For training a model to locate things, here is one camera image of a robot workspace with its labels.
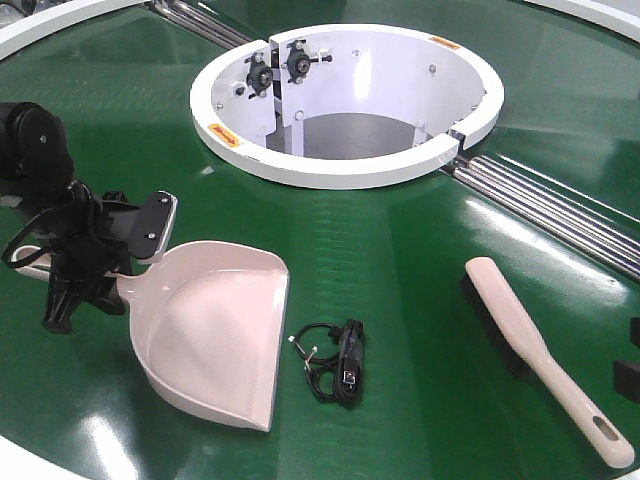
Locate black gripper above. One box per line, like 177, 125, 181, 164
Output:
42, 181, 178, 334

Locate black gripper finger pad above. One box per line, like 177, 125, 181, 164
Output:
613, 360, 639, 398

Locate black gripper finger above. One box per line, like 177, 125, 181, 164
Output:
629, 317, 640, 346

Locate pink plastic dustpan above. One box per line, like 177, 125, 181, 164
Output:
9, 240, 291, 433

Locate pink hand brush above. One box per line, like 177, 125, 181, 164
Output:
464, 257, 635, 469

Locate black USB cable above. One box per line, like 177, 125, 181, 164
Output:
288, 318, 367, 410

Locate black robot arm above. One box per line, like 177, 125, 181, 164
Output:
1, 102, 178, 334

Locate white outer conveyor rim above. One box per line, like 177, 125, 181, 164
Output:
0, 0, 640, 480

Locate steel rollers right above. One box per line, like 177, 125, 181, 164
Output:
443, 155, 639, 281

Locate steel rollers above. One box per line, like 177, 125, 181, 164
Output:
443, 155, 639, 281
146, 0, 252, 49

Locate orange warning sticker front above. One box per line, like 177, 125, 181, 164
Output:
209, 123, 241, 148

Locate orange warning sticker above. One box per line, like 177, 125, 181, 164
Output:
430, 36, 460, 50
209, 123, 241, 148

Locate black bearing left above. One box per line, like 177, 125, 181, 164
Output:
245, 52, 273, 99

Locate black bearing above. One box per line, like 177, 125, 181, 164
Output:
284, 39, 333, 85
245, 52, 273, 99

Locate steel rollers top left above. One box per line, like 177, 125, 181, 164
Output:
146, 0, 252, 49

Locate black bearing right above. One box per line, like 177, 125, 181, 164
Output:
284, 39, 333, 85

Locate orange warning sticker back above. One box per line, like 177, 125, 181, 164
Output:
430, 36, 460, 50

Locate white central ring housing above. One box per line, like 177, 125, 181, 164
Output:
189, 24, 505, 190

